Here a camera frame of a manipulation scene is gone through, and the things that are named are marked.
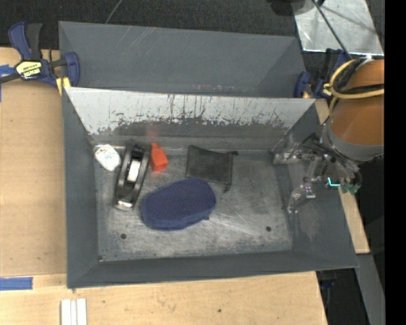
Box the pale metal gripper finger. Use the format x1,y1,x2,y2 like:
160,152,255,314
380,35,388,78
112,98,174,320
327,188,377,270
286,184,317,215
271,133,307,165

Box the black fabric pouch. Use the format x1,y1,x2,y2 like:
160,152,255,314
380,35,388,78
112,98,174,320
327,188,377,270
184,144,240,194

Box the dark blue cloth mitt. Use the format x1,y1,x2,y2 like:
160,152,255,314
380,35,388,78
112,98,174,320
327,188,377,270
139,177,218,232

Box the grey metal bin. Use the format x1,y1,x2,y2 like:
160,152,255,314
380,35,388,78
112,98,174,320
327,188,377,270
58,20,360,289

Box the orange-red plastic block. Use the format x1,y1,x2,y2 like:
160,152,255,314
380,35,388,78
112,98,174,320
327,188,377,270
149,142,169,173

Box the black tape dispenser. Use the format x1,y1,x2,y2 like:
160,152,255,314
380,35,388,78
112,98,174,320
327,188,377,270
112,142,151,213

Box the small white plastic bottle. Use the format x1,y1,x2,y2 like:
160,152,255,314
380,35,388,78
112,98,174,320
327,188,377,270
93,144,122,173

